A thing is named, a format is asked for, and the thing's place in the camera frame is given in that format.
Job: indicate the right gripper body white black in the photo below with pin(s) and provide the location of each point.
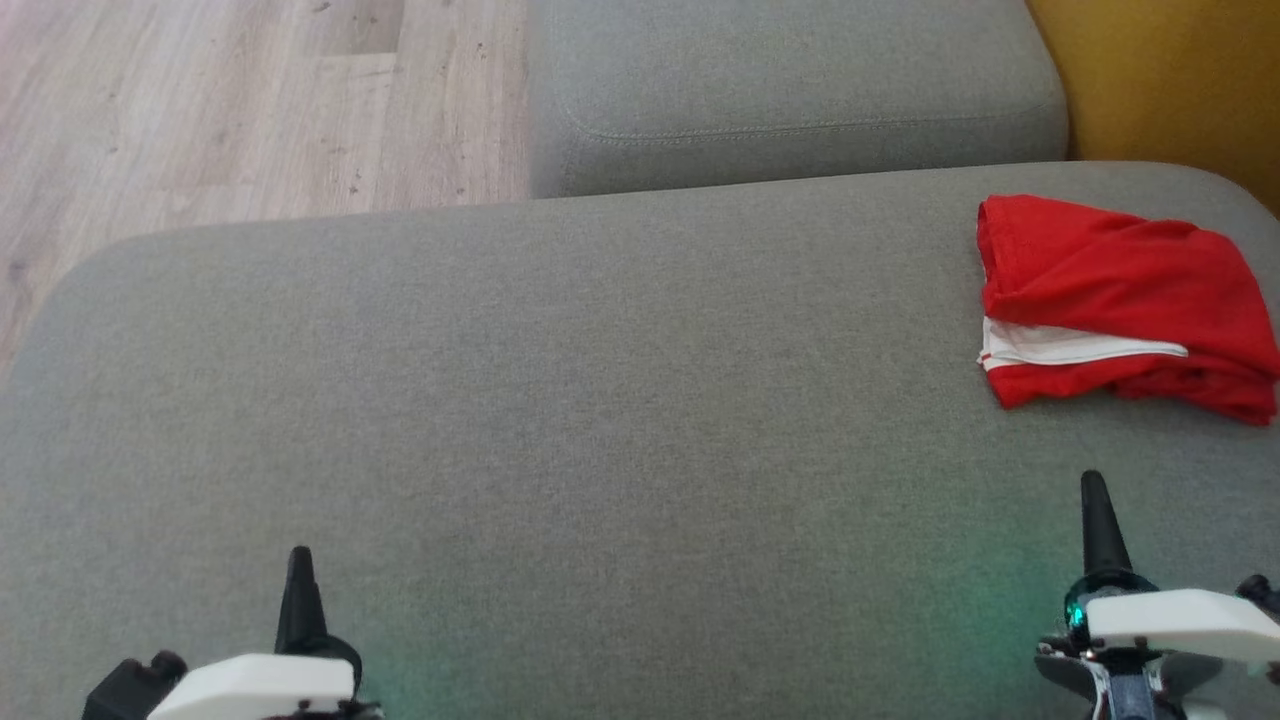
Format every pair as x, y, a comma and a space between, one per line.
1180, 625

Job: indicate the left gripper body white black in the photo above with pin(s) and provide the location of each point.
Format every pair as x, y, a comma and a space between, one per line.
250, 690

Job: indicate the small grey sofa cushion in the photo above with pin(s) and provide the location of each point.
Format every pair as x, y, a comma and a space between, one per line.
800, 90

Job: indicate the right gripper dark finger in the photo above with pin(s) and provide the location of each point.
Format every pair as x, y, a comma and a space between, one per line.
1102, 535

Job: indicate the large grey sofa seat cushion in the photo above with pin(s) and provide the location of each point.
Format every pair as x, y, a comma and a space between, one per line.
600, 420

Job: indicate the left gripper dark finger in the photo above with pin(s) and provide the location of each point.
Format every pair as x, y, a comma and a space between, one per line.
300, 610

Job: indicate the red white basketball jersey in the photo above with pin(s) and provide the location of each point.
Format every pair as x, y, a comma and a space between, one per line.
1110, 270

